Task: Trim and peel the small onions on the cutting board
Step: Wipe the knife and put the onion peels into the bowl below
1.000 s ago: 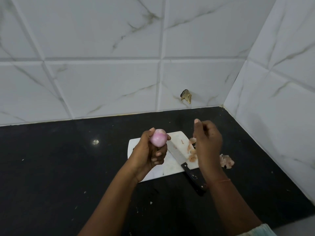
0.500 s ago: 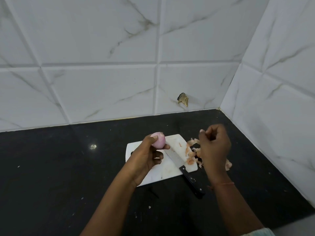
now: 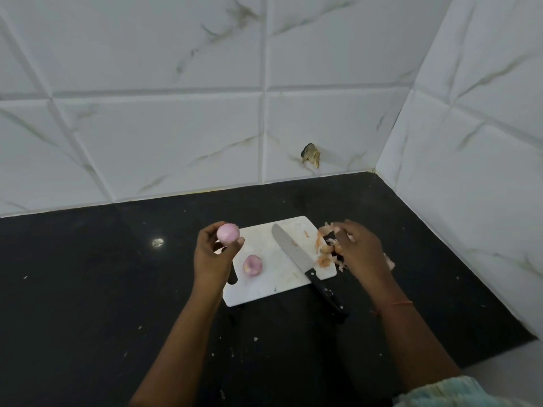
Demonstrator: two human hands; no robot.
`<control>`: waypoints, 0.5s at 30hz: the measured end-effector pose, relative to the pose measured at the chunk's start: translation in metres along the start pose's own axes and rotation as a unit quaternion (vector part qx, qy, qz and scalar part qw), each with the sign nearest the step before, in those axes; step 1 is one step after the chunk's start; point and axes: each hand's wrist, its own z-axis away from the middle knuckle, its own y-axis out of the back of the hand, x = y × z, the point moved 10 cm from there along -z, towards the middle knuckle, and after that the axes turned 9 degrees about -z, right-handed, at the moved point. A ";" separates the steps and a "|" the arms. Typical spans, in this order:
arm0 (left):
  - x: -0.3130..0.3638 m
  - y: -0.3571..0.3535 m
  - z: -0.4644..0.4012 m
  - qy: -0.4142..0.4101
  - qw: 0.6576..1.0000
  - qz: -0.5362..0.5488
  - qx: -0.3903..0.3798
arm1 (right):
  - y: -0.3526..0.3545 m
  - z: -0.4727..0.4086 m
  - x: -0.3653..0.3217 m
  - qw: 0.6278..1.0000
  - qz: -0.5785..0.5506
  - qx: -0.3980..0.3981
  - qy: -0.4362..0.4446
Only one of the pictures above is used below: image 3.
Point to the person's left forearm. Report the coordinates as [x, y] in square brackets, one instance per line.
[178, 360]

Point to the person's left hand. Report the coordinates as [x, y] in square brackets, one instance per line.
[210, 271]

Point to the white plastic cutting board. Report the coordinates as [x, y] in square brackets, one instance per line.
[263, 237]

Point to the broken tile hole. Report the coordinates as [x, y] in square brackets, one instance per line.
[311, 155]

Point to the small onion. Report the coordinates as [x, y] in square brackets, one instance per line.
[253, 265]
[228, 233]

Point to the person's right hand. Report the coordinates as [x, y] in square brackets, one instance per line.
[367, 262]

